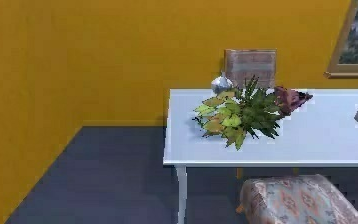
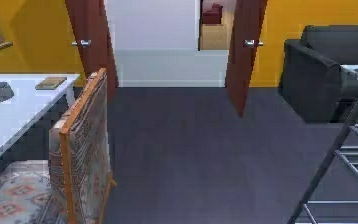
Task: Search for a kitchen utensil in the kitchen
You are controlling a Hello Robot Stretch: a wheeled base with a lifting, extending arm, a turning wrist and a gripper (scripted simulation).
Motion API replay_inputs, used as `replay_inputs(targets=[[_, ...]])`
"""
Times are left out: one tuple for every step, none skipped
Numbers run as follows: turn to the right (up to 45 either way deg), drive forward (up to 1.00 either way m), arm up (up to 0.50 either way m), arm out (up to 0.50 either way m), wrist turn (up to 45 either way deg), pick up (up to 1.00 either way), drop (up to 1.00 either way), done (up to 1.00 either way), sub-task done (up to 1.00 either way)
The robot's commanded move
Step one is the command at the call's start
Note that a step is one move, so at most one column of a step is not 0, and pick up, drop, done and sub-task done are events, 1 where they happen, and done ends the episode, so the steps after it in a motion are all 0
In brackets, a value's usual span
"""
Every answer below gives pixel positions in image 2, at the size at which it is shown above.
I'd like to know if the patterned wooden chair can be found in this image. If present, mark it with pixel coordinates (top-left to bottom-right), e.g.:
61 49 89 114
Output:
0 67 118 224

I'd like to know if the dark red armchair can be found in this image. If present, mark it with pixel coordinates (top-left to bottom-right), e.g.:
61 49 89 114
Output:
201 3 224 25

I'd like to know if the grey metal rack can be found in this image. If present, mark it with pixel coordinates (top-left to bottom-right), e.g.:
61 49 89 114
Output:
286 87 358 224

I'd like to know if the silver door handle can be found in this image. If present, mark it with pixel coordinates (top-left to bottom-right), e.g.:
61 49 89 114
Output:
71 39 92 48
243 38 264 48

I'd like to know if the red-brown room door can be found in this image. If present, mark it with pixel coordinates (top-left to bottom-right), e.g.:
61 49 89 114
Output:
64 0 119 103
224 0 269 118

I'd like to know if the dark grey sofa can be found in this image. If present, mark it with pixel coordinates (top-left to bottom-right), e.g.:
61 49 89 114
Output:
278 24 358 125

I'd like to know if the white table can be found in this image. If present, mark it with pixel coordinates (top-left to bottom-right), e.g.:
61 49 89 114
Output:
0 73 81 169

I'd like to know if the olive flat book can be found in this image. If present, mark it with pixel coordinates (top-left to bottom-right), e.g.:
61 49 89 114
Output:
34 76 68 91

